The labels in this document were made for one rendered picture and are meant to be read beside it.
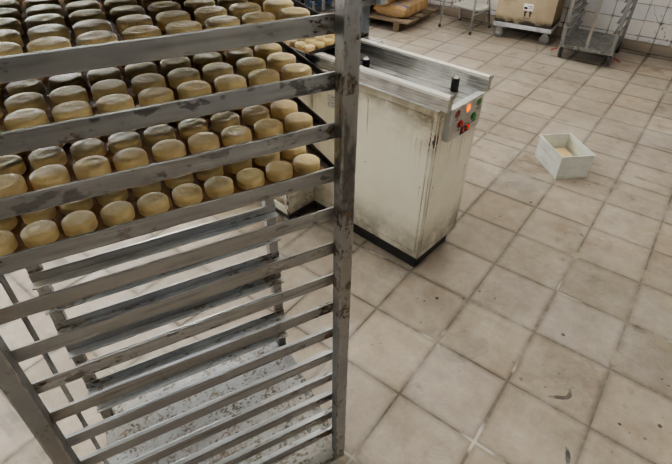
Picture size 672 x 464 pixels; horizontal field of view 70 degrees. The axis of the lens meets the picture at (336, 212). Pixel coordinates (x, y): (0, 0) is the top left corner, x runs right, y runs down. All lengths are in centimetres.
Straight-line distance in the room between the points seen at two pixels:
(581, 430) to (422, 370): 58
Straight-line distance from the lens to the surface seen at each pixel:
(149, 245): 137
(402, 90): 198
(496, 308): 229
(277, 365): 181
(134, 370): 169
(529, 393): 206
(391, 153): 210
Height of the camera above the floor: 162
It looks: 37 degrees down
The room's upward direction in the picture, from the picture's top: 1 degrees clockwise
